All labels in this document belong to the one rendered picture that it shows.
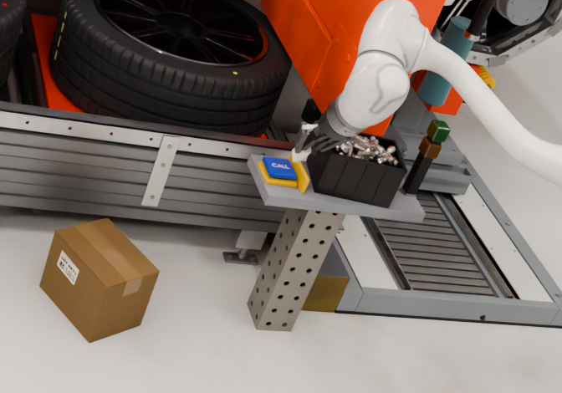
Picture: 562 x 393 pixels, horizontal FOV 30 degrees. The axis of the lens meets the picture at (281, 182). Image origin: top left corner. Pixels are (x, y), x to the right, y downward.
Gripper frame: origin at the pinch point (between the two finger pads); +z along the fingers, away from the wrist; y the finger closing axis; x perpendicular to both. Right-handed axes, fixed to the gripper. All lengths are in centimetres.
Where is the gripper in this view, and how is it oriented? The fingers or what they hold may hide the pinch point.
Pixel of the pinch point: (301, 150)
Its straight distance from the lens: 239.1
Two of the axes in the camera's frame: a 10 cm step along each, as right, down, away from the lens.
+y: 9.0, 1.1, 4.1
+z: -4.2, 3.1, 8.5
